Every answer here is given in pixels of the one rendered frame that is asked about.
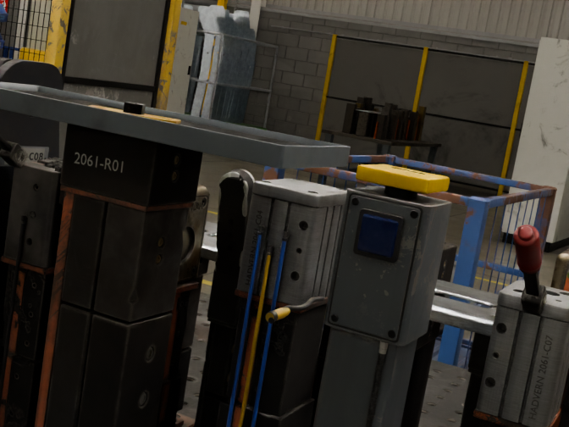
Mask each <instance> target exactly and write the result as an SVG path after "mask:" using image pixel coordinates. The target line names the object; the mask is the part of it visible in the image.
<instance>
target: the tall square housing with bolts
mask: <svg viewBox="0 0 569 427"><path fill-rule="evenodd" d="M252 192H253V193H252V195H251V205H250V211H249V216H248V221H247V227H246V237H245V242H244V247H243V253H242V259H241V264H240V273H239V279H238V285H237V288H236V289H235V295H236V296H238V297H241V303H240V314H239V319H238V324H237V330H236V335H235V345H234V351H233V356H232V361H231V366H230V372H229V382H228V387H227V392H226V396H228V398H226V399H223V400H222V401H220V404H219V410H218V420H217V425H216V427H310V425H311V420H312V411H313V406H314V402H315V399H314V398H311V394H312V384H313V380H314V375H315V369H316V365H317V360H318V351H319V346H320V341H321V336H322V331H323V322H324V317H325V312H326V307H327V303H328V298H329V289H330V284H331V280H332V274H333V269H334V261H335V255H336V251H337V246H338V240H339V236H340V227H341V222H342V217H343V212H344V207H345V198H346V193H347V190H344V189H340V188H336V187H332V186H325V185H320V184H317V183H312V182H309V181H304V180H298V179H280V180H257V181H255V182H254V184H253V189H252ZM315 296H323V297H324V300H323V301H321V302H314V303H313V304H312V305H311V306H310V307H309V308H307V309H306V310H303V311H299V312H293V311H290V314H289V315H287V316H285V318H283V319H279V320H277V321H275V322H273V323H272V324H270V323H269V322H268V321H267V320H266V319H265V315H266V313H267V312H270V311H273V310H275V309H278V308H282V307H284V306H288V305H293V306H300V305H302V304H304V303H306V302H307V300H308V299H309V298H311V297H315Z"/></svg>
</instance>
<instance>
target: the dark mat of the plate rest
mask: <svg viewBox="0 0 569 427"><path fill-rule="evenodd" d="M7 90H10V91H15V92H23V93H27V94H31V95H36V96H40V97H48V98H52V99H57V100H61V101H65V102H70V103H78V104H82V105H86V106H91V105H94V106H100V107H105V108H115V109H120V110H124V109H123V108H116V107H112V106H108V105H103V104H99V103H91V102H87V101H82V100H78V99H73V98H69V97H61V96H57V95H53V94H48V93H44V92H39V91H24V90H14V89H7ZM178 125H186V126H190V127H195V128H199V129H204V130H211V131H216V132H220V133H224V134H229V135H233V136H241V137H245V138H250V139H253V140H258V141H265V142H270V143H274V144H279V145H295V146H307V145H303V144H299V143H294V142H290V141H282V140H278V139H273V138H269V137H265V136H256V135H252V134H247V133H243V132H239V131H234V130H226V129H222V128H218V127H213V126H209V125H201V124H197V123H192V122H188V121H184V120H181V122H180V124H178Z"/></svg>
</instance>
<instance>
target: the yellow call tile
mask: <svg viewBox="0 0 569 427"><path fill-rule="evenodd" d="M356 178H357V179H358V180H362V181H366V182H371V183H374V184H379V185H383V186H385V191H384V193H386V194H389V195H391V196H395V197H404V198H410V199H416V198H417V193H422V194H428V193H434V192H440V191H447V190H448V188H449V184H450V178H449V177H447V176H443V175H435V174H430V173H426V172H422V171H417V170H413V169H405V168H401V167H396V166H392V165H388V164H365V165H358V167H357V171H356Z"/></svg>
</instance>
